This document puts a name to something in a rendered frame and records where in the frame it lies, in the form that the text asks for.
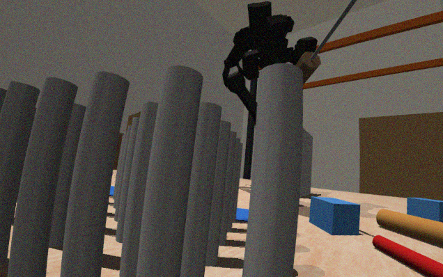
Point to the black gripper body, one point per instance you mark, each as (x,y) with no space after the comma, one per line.
(250,60)

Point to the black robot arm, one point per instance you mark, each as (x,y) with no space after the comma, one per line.
(264,27)

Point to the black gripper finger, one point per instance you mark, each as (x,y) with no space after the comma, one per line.
(299,50)
(270,58)

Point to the blue rectangular block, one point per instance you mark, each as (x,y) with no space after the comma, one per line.
(334,216)
(425,208)

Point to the blue tape strip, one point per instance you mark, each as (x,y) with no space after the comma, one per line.
(241,213)

